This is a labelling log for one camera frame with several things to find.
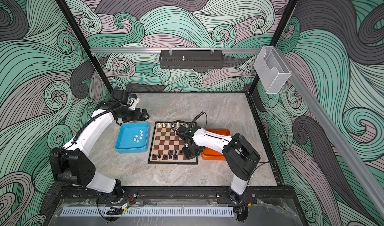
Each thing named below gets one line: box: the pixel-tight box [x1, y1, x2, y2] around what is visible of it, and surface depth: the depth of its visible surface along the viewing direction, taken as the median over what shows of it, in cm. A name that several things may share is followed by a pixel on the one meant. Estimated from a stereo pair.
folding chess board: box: [147, 121, 198, 165], surface depth 89 cm
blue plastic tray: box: [115, 122, 151, 154], surface depth 94 cm
